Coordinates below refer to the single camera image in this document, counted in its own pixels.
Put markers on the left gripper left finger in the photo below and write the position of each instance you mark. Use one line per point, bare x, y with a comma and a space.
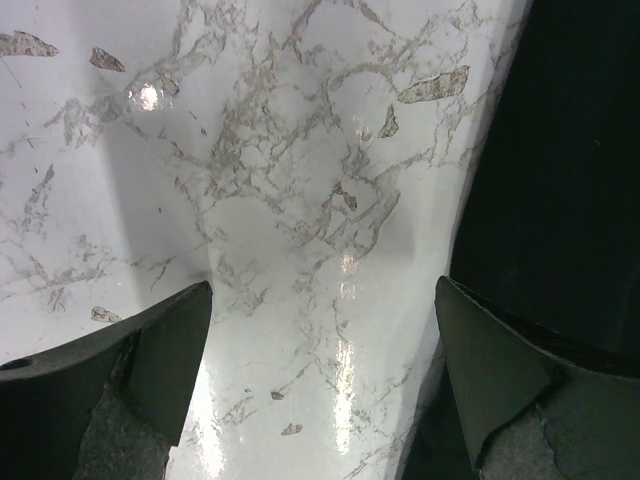
111, 404

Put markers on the black t shirt blue logo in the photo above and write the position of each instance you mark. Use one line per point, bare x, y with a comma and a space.
550, 228

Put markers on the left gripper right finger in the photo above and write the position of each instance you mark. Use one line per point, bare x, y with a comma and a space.
532, 403

